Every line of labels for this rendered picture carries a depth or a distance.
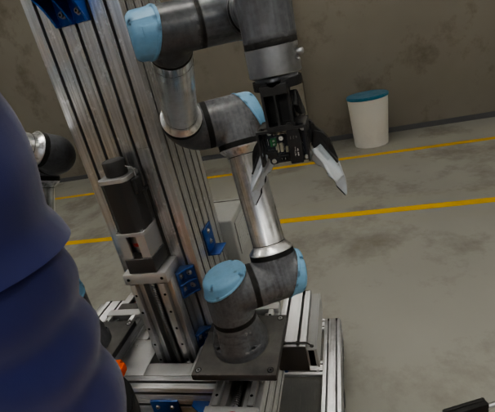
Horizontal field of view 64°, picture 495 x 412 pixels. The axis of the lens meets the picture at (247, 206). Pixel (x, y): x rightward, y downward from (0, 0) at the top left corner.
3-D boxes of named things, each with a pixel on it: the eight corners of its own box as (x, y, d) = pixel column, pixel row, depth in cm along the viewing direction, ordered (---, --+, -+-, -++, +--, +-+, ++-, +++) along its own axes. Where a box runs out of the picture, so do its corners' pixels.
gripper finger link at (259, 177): (234, 208, 63) (257, 158, 59) (241, 194, 69) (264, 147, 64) (251, 217, 63) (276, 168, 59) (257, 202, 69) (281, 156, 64)
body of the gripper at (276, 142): (260, 172, 58) (243, 88, 54) (269, 154, 66) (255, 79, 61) (314, 164, 56) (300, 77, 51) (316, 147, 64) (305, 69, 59)
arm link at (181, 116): (158, 125, 105) (114, -15, 57) (198, 114, 106) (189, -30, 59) (169, 166, 103) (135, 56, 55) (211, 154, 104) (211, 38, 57)
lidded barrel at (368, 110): (390, 135, 614) (385, 87, 587) (394, 145, 562) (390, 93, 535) (350, 141, 630) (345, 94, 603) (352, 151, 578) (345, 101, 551)
